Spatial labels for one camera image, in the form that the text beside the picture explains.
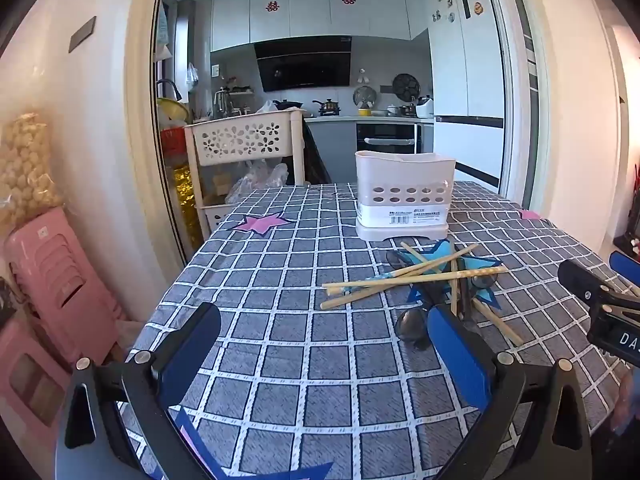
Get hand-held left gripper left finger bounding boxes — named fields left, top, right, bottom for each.
left=55, top=301, right=223, bottom=480

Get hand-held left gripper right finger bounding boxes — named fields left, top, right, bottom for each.
left=426, top=305, right=593, bottom=480

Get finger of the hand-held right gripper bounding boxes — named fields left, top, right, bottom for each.
left=557, top=259, right=640, bottom=311
left=609, top=251, right=640, bottom=291

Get dark translucent spoon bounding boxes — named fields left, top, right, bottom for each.
left=395, top=285, right=451, bottom=351
left=457, top=265, right=501, bottom=321
left=385, top=249, right=426, bottom=281

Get patterned bamboo chopstick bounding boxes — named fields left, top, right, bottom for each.
left=322, top=245, right=479, bottom=293

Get white plastic utensil holder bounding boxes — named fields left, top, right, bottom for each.
left=355, top=150, right=457, bottom=242

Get light blue star sticker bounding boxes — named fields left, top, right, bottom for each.
left=400, top=240, right=506, bottom=321

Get grey checked tablecloth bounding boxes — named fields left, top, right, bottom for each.
left=107, top=181, right=640, bottom=480

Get pink plastic stool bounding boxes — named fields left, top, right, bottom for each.
left=4, top=207, right=128, bottom=366
left=0, top=317, right=73, bottom=461

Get gold foil decoration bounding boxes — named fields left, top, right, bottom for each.
left=172, top=165, right=203, bottom=251

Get clear plastic bag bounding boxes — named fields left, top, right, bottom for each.
left=225, top=160, right=291, bottom=206

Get red plastic basket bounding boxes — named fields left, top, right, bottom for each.
left=160, top=127, right=188, bottom=158

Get cream plastic trolley rack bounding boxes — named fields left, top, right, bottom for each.
left=184, top=109, right=308, bottom=241

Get black built-in oven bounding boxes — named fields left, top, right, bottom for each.
left=356, top=122, right=418, bottom=156

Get dark hanging cloth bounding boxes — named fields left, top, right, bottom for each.
left=302, top=122, right=331, bottom=185

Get grey kitchen base cabinet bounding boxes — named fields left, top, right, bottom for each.
left=302, top=116, right=435, bottom=183

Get yellow green colander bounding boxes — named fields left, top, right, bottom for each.
left=156, top=99, right=191, bottom=123

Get bag of puffed snacks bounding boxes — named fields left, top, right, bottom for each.
left=0, top=112, right=63, bottom=236

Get round dark hanging pan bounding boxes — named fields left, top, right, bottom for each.
left=391, top=73, right=422, bottom=103

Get curved kitchen faucet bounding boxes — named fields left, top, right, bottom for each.
left=156, top=79, right=183, bottom=103

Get black range hood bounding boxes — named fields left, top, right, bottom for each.
left=253, top=36, right=353, bottom=93

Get white upper kitchen cabinets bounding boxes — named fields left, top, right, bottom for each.
left=210, top=0, right=431, bottom=53

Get grey wall plate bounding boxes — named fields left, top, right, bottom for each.
left=68, top=16, right=97, bottom=52

